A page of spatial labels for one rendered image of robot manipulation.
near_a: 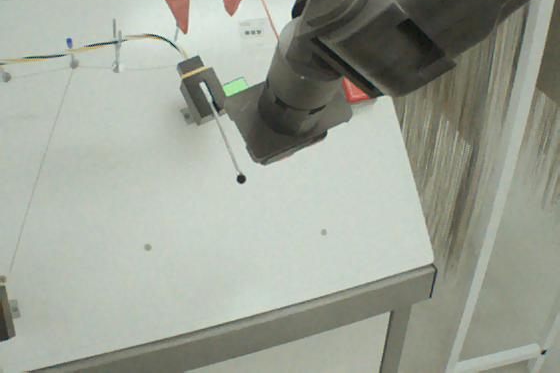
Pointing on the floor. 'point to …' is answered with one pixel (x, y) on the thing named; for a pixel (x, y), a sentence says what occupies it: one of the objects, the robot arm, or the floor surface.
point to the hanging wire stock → (541, 76)
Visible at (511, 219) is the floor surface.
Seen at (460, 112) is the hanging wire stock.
